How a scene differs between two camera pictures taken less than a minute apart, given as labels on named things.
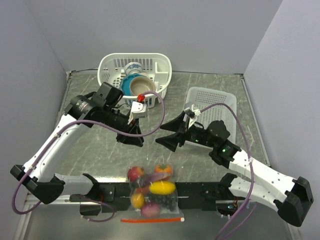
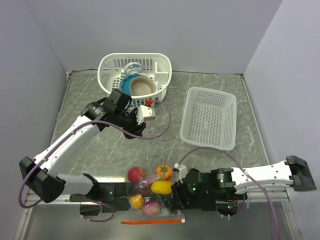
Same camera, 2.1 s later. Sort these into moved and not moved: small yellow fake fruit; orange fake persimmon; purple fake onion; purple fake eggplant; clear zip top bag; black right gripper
Moved: purple fake eggplant; black right gripper
Not moved: orange fake persimmon; small yellow fake fruit; clear zip top bag; purple fake onion
